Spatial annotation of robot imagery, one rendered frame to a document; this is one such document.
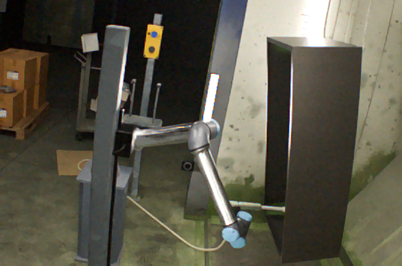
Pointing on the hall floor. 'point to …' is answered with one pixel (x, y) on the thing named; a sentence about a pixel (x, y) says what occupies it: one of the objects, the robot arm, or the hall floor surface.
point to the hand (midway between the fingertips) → (232, 208)
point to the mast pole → (105, 141)
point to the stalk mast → (143, 116)
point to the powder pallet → (23, 128)
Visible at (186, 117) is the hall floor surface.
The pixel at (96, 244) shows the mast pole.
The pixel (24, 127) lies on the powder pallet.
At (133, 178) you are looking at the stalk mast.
